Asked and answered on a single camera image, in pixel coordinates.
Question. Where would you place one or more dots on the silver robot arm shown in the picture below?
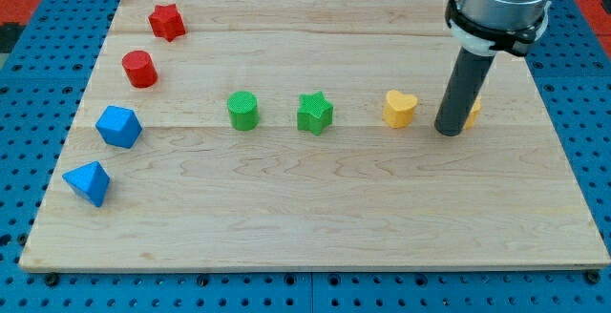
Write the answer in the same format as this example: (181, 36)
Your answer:
(485, 27)

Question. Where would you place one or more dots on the green star block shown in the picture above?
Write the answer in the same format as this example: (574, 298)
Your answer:
(314, 113)

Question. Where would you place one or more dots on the yellow heart block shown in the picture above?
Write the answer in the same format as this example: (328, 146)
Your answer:
(399, 109)

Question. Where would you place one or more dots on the red star block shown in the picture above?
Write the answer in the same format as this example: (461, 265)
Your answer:
(166, 22)

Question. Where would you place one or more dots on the green cylinder block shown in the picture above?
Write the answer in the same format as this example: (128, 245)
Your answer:
(243, 111)

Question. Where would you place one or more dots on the light wooden board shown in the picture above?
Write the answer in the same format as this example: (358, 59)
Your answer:
(196, 195)

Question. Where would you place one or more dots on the yellow block behind rod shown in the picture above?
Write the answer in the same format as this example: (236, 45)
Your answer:
(473, 114)

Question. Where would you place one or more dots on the red cylinder block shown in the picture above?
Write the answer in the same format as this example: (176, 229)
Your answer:
(139, 68)

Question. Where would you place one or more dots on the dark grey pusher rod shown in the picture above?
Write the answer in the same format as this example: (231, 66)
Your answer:
(469, 73)

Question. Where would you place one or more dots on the blue cube block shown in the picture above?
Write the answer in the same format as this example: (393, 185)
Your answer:
(119, 126)

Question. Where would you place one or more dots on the blue pyramid block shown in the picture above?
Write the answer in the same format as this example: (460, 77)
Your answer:
(89, 181)

